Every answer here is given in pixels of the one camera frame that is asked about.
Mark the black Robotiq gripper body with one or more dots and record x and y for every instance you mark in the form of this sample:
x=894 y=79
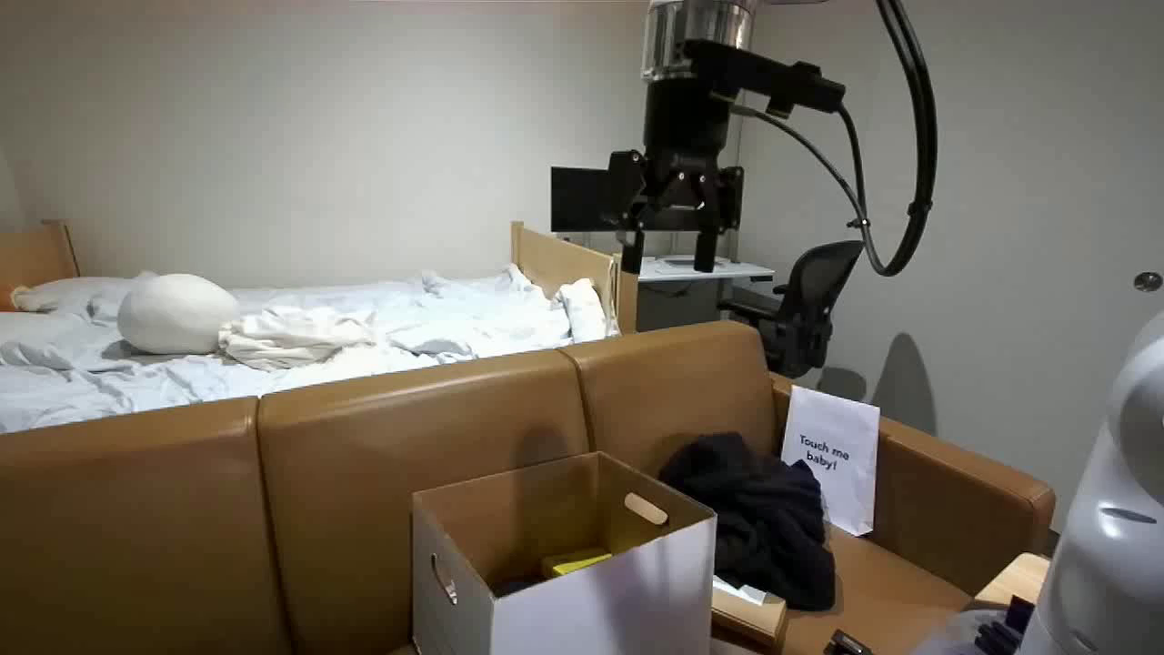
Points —
x=677 y=134

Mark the black hooded cloth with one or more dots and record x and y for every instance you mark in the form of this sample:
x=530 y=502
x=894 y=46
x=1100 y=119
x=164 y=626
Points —
x=767 y=523

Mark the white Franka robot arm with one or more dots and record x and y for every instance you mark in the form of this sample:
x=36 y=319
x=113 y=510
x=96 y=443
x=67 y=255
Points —
x=1114 y=546

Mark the crumpled cream cloth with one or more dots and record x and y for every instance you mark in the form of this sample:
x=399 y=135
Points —
x=294 y=334

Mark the white cardboard box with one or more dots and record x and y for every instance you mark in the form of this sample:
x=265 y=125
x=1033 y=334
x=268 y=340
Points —
x=604 y=605

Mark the tan leather sofa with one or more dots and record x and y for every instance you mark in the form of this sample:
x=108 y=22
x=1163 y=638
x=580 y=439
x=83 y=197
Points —
x=185 y=523

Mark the white desk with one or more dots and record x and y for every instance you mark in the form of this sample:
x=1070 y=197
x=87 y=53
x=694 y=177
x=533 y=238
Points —
x=673 y=295

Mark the black computer monitor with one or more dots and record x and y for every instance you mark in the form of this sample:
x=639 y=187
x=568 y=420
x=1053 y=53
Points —
x=582 y=200

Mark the black office chair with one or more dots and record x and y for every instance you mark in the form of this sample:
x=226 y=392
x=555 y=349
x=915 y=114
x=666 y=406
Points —
x=807 y=303

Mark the white paper sign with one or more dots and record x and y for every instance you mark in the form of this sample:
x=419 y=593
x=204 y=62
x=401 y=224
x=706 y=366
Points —
x=836 y=455

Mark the yellow item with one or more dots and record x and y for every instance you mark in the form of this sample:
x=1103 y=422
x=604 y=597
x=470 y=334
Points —
x=582 y=563

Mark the small black device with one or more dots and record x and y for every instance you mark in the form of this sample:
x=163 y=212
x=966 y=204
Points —
x=847 y=645

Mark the metal door knob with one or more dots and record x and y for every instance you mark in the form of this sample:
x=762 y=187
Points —
x=1149 y=282

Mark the light wooden side table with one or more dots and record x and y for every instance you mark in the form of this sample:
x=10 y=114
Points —
x=1017 y=580

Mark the round white pillow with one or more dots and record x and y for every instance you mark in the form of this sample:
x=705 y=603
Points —
x=177 y=313

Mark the flat white pillow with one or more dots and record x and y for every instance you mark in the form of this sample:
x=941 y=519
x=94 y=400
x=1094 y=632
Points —
x=67 y=291

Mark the wooden bed frame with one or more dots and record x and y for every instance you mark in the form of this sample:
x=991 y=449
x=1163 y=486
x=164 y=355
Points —
x=550 y=258

